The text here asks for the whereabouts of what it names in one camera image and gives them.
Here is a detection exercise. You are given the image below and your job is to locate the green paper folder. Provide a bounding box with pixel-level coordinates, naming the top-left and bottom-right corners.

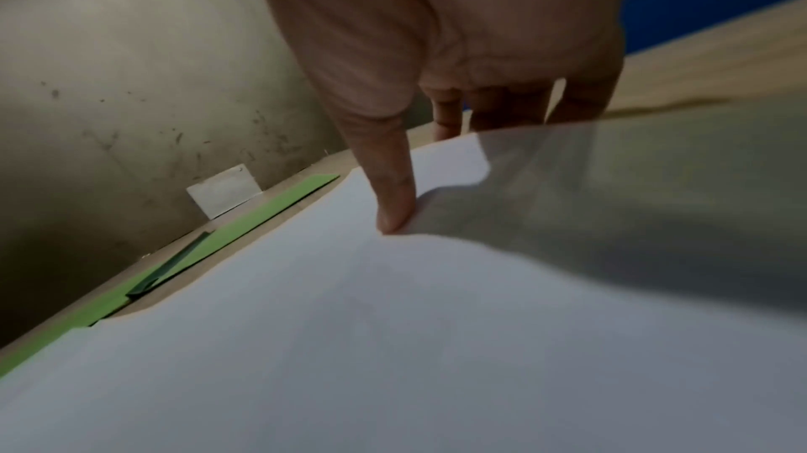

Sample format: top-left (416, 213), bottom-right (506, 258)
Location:
top-left (0, 174), bottom-right (342, 378)

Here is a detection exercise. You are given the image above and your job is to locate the person's right hand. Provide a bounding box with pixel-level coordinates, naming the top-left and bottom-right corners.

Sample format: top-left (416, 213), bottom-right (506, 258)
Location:
top-left (247, 0), bottom-right (633, 236)

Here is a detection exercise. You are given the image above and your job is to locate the small white card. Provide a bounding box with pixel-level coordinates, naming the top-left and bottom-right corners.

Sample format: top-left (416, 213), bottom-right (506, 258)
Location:
top-left (185, 165), bottom-right (265, 221)

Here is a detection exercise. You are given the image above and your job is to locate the dark green flat strip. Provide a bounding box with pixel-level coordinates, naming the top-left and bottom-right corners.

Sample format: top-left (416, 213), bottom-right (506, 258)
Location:
top-left (125, 231), bottom-right (216, 299)

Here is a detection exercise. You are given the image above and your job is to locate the large white paper sheet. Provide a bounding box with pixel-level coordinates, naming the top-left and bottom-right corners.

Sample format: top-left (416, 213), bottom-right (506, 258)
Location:
top-left (0, 94), bottom-right (807, 453)

